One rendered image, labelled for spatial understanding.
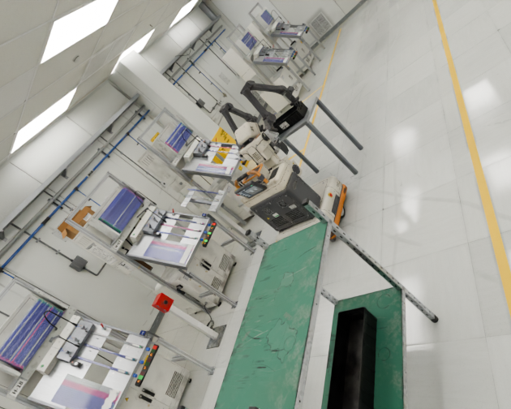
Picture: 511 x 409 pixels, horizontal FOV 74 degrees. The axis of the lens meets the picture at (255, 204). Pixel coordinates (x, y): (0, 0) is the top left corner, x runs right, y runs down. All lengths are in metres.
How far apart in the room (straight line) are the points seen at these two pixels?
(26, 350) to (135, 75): 4.77
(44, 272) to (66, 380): 2.09
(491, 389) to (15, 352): 3.22
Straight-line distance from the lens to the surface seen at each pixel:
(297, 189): 2.99
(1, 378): 3.70
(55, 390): 3.48
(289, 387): 1.28
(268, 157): 3.19
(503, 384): 2.02
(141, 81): 6.78
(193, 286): 3.99
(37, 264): 5.24
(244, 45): 7.63
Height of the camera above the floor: 1.78
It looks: 20 degrees down
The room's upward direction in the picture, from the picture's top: 50 degrees counter-clockwise
